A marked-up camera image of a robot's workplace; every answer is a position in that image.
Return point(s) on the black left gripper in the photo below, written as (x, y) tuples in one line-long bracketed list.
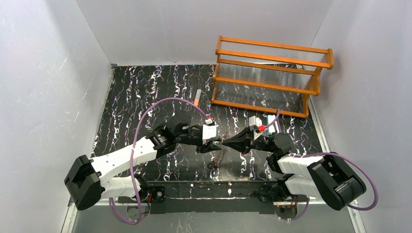
[(205, 145)]

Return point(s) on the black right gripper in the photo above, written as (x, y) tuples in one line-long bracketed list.
[(248, 142)]

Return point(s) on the green headed key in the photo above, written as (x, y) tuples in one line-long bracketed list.
[(219, 145)]

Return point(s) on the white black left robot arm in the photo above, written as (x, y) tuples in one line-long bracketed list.
[(91, 179)]

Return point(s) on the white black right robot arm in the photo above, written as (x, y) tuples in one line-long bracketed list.
[(326, 177)]

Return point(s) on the grey orange marker pen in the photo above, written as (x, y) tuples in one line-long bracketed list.
[(197, 97)]

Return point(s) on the orange wooden two-tier shelf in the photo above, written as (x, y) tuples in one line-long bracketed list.
[(268, 77)]

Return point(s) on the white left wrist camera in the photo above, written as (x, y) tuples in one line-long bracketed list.
[(209, 131)]

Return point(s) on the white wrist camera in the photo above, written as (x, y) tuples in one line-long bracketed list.
[(209, 131), (256, 127)]

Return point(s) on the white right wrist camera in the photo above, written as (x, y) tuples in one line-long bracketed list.
[(256, 127)]

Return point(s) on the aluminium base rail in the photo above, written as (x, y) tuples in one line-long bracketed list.
[(218, 207)]

